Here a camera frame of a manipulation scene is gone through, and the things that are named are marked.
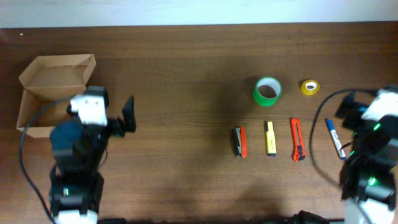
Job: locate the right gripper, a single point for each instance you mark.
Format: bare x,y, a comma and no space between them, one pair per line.
353,114

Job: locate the orange utility knife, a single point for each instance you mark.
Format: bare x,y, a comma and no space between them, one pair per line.
299,149

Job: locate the yellow highlighter pen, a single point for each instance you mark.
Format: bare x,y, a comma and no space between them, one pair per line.
270,137

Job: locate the blue white marker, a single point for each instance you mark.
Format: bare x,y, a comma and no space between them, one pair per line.
335,139

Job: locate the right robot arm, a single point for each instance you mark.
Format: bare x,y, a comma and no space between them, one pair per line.
368,184

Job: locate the green tape roll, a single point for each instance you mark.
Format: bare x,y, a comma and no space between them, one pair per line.
267,91

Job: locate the yellow tape roll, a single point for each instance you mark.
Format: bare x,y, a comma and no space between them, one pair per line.
310,87

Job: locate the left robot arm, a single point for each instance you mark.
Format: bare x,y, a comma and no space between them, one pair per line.
78,145

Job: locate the brown cardboard box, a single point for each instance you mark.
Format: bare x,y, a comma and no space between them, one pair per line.
50,78

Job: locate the orange black stapler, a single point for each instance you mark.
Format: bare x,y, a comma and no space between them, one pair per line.
240,142

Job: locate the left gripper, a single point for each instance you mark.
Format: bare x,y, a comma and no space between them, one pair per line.
119,127

